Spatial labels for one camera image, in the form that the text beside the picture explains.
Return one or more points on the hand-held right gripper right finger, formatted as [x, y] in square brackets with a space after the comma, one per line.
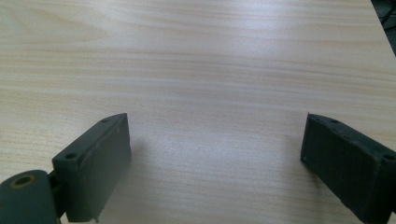
[345, 161]

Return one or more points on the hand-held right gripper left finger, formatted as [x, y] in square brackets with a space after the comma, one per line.
[93, 168]

